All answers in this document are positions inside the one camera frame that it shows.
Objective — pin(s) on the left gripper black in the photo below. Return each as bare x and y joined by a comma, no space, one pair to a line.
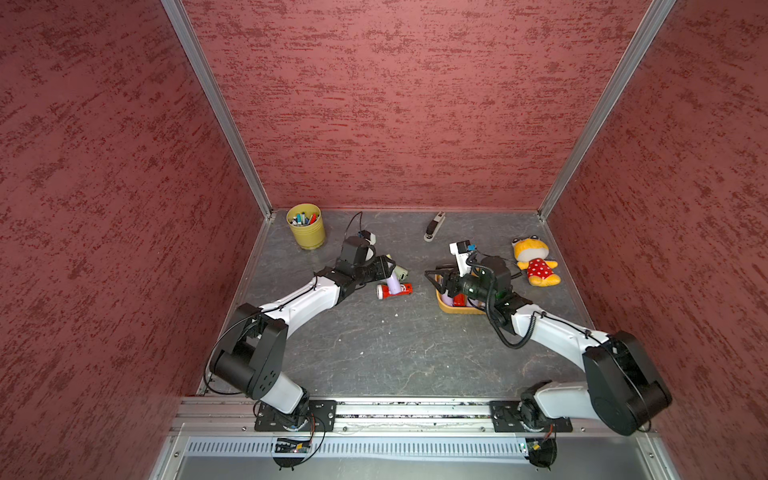
382,266

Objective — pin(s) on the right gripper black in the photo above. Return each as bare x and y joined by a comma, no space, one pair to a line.
447,276

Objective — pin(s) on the all red flashlight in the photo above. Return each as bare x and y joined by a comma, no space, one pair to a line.
459,301

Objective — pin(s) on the yellow plastic storage box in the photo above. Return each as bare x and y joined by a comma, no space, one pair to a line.
445,305

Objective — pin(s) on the purple flashlight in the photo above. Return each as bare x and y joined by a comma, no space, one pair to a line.
394,286

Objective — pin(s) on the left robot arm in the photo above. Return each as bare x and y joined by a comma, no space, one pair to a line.
250,353

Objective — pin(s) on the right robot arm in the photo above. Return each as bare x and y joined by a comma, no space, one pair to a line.
622,387

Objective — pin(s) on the red white flashlight logo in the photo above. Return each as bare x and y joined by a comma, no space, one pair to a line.
385,291

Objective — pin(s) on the green flashlight rear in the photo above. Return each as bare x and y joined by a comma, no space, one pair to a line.
400,273

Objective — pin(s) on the grey black stapler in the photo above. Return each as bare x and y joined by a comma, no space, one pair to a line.
434,226

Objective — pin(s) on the yellow-green pen cup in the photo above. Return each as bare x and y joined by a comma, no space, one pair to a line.
306,223

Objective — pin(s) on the yellow plush toy red dress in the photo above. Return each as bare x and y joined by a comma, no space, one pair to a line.
531,256

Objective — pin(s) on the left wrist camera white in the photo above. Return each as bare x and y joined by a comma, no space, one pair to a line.
368,237

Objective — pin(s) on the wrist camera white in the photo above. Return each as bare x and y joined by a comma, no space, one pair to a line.
462,251
368,237

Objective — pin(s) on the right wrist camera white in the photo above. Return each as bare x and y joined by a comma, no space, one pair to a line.
462,251

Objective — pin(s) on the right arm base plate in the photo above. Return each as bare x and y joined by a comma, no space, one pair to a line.
523,416

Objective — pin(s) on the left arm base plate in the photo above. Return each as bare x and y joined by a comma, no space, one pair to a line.
313,415

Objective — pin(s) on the aluminium front rail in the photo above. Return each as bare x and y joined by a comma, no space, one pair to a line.
375,416

